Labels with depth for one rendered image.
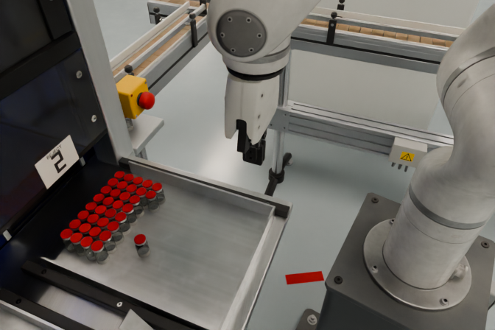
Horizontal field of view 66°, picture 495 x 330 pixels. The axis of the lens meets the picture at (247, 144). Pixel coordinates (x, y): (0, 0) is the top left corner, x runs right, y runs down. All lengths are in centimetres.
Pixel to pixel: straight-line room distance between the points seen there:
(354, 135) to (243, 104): 115
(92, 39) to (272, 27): 48
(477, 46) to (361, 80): 161
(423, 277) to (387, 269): 7
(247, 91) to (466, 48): 28
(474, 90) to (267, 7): 27
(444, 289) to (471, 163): 35
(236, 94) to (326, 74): 170
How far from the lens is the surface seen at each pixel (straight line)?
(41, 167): 74
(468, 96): 51
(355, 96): 220
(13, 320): 77
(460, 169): 50
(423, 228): 65
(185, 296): 70
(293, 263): 176
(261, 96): 47
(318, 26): 139
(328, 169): 215
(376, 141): 161
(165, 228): 78
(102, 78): 81
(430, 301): 77
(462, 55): 57
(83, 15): 75
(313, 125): 161
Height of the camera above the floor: 150
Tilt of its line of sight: 42 degrees down
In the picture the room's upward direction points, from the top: straight up
